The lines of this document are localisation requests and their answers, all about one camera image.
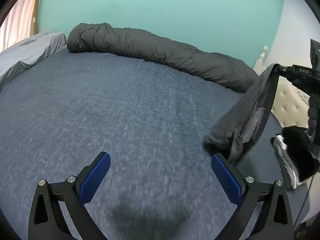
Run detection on grey t-shirt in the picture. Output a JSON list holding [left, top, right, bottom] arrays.
[[204, 63, 279, 165]]

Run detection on stack of folded clothes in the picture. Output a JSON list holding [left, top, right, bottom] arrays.
[[271, 126, 319, 190]]

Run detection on cream tufted headboard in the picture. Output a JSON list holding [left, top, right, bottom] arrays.
[[253, 45, 311, 129]]

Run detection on blue speckled bed sheet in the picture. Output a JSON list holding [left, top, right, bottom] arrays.
[[0, 48, 311, 240]]

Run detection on light grey pillow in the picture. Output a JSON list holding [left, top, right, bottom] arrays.
[[1, 31, 67, 89]]

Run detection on dark grey rolled duvet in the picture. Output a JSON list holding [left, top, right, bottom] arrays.
[[67, 23, 258, 93]]

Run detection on pink curtain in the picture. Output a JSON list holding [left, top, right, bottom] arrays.
[[1, 0, 39, 51]]

